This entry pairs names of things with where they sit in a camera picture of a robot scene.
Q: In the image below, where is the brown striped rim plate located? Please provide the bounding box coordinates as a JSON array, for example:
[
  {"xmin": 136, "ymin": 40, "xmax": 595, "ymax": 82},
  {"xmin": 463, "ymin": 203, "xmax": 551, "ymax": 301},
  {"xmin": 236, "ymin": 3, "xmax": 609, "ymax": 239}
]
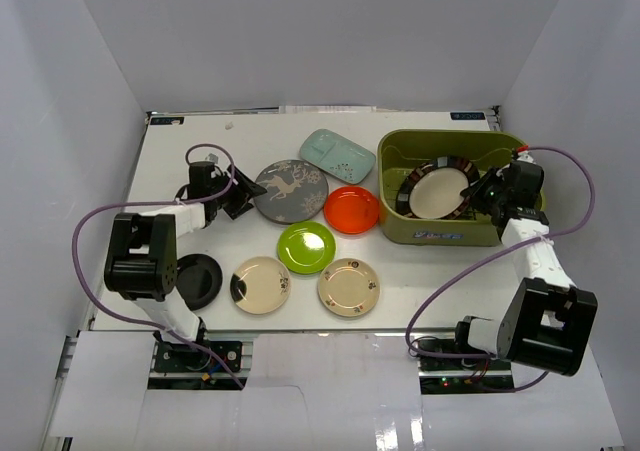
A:
[{"xmin": 395, "ymin": 156, "xmax": 480, "ymax": 220}]

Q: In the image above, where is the grey reindeer plate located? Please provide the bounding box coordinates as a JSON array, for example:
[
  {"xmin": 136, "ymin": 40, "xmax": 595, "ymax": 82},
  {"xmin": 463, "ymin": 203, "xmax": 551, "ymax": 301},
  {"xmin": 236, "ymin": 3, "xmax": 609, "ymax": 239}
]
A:
[{"xmin": 254, "ymin": 160, "xmax": 329, "ymax": 225}]

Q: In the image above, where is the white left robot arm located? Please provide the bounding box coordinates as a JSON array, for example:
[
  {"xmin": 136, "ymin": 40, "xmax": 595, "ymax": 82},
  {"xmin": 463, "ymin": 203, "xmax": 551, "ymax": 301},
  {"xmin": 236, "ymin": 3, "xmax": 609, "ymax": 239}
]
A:
[{"xmin": 104, "ymin": 161, "xmax": 267, "ymax": 370}]

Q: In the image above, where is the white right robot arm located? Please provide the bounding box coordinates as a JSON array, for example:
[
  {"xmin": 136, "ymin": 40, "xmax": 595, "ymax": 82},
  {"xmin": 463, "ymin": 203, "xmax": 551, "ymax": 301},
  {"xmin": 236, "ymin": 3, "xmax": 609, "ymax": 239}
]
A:
[{"xmin": 451, "ymin": 160, "xmax": 598, "ymax": 376}]

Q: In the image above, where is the olive green plastic bin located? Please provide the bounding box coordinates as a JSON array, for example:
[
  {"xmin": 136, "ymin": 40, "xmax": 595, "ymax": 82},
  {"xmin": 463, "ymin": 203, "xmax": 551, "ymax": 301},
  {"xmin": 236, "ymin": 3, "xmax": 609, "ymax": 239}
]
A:
[{"xmin": 377, "ymin": 129, "xmax": 549, "ymax": 246}]

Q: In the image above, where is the right blue table label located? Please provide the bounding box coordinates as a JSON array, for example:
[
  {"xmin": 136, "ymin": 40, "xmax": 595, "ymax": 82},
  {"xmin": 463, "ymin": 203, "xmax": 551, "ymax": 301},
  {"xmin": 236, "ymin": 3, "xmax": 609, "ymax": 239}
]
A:
[{"xmin": 450, "ymin": 112, "xmax": 486, "ymax": 121}]

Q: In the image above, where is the blue table label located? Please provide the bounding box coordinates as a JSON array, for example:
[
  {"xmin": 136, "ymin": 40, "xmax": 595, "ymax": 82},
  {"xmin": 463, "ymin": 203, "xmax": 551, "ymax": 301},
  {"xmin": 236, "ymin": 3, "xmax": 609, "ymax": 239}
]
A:
[
  {"xmin": 149, "ymin": 116, "xmax": 185, "ymax": 126},
  {"xmin": 450, "ymin": 112, "xmax": 486, "ymax": 121}
]

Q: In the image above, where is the black round plate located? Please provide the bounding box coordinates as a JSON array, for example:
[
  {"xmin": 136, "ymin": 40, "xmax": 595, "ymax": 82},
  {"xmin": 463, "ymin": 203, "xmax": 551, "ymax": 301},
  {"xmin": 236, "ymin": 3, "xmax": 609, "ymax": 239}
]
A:
[{"xmin": 176, "ymin": 254, "xmax": 223, "ymax": 312}]

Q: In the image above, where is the cream plate with black patch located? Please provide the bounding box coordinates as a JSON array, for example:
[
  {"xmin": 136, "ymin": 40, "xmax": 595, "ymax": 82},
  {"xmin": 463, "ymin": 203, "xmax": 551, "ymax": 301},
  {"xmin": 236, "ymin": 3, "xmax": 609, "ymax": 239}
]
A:
[{"xmin": 230, "ymin": 256, "xmax": 291, "ymax": 315}]

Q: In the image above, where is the left blue table label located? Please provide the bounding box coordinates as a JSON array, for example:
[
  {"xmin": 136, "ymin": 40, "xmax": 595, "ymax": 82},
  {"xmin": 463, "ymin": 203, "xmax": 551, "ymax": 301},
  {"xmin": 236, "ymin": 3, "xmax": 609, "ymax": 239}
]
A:
[{"xmin": 149, "ymin": 116, "xmax": 185, "ymax": 126}]

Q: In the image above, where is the lime green round plate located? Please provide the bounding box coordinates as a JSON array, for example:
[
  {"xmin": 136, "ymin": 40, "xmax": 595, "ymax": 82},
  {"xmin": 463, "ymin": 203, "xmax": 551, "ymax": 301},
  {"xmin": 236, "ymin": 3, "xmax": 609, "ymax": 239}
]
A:
[{"xmin": 277, "ymin": 221, "xmax": 337, "ymax": 275}]

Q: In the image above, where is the light blue rectangular dish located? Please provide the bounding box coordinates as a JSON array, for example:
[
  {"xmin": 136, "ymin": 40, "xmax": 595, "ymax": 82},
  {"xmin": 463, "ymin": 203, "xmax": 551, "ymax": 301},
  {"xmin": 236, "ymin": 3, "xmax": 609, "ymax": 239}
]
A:
[{"xmin": 299, "ymin": 129, "xmax": 376, "ymax": 184}]

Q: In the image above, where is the orange round plate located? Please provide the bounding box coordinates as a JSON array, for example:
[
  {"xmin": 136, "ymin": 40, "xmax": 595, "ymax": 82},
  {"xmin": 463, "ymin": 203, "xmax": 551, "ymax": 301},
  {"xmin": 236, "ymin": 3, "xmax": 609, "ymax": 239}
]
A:
[{"xmin": 323, "ymin": 186, "xmax": 379, "ymax": 235}]

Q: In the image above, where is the cream floral plate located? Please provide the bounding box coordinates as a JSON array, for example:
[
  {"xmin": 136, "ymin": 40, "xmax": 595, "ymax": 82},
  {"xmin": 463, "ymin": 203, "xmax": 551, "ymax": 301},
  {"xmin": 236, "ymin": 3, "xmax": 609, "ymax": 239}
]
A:
[{"xmin": 317, "ymin": 258, "xmax": 381, "ymax": 318}]

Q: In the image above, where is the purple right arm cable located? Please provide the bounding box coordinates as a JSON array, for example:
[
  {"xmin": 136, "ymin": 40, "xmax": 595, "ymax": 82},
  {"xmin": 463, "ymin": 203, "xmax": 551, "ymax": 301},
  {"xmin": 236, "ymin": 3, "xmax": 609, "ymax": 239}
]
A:
[{"xmin": 404, "ymin": 144, "xmax": 596, "ymax": 395}]

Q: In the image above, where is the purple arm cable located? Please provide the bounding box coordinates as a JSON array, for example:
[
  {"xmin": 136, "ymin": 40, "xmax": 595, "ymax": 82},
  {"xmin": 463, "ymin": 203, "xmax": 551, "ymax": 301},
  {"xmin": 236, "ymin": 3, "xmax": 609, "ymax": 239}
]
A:
[
  {"xmin": 404, "ymin": 144, "xmax": 596, "ymax": 395},
  {"xmin": 72, "ymin": 143, "xmax": 247, "ymax": 390}
]

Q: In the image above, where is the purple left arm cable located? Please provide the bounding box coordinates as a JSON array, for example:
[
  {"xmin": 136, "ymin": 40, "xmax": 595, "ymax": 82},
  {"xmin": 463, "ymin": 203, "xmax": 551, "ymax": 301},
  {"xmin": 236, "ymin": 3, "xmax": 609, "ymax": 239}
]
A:
[{"xmin": 72, "ymin": 143, "xmax": 247, "ymax": 390}]

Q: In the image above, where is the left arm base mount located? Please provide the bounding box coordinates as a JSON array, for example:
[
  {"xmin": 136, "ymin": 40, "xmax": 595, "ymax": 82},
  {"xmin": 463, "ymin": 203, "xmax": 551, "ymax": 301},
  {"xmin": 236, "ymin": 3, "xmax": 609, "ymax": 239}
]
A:
[{"xmin": 147, "ymin": 339, "xmax": 249, "ymax": 391}]

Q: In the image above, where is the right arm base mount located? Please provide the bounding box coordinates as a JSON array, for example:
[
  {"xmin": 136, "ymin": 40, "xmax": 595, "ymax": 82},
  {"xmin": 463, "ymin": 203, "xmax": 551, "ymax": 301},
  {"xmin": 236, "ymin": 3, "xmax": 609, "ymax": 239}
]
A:
[{"xmin": 410, "ymin": 351, "xmax": 515, "ymax": 396}]

